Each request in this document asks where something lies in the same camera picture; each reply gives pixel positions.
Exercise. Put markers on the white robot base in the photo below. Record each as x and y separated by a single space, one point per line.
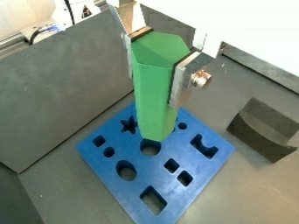
74 11

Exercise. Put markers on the black angled block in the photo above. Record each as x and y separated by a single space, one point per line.
266 130

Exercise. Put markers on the green hexagonal prism peg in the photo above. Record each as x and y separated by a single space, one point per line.
155 54

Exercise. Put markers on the aluminium rail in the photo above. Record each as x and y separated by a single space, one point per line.
12 42

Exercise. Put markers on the dark grey foam mat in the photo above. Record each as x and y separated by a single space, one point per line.
56 85

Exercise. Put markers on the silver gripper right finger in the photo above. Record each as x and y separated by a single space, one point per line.
190 76

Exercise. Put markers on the blue shape sorter board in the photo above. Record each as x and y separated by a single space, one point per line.
155 177

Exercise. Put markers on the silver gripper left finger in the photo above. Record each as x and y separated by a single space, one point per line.
130 19

